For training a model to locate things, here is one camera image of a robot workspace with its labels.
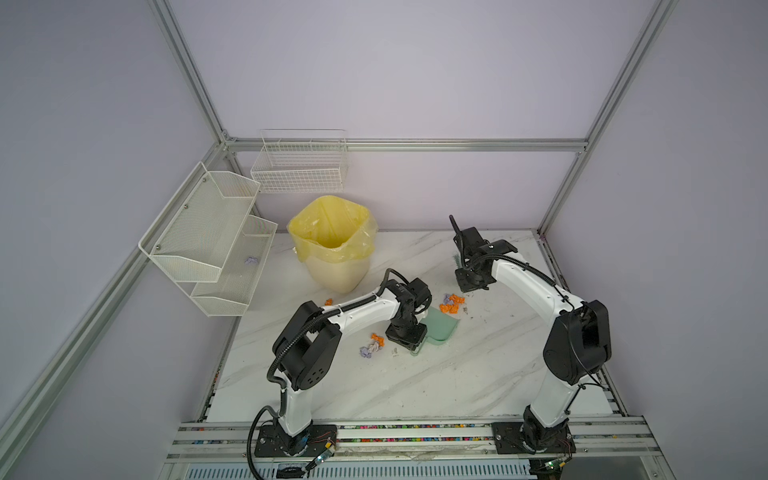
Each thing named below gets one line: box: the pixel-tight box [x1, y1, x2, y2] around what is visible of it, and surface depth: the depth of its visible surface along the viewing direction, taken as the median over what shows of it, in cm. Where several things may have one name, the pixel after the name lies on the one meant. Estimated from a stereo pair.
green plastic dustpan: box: [410, 306, 461, 356], surface depth 96 cm
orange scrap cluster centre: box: [439, 294, 465, 314], surface depth 100 cm
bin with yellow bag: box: [287, 195, 378, 295], surface depth 92 cm
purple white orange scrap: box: [359, 333, 386, 359], surface depth 90 cm
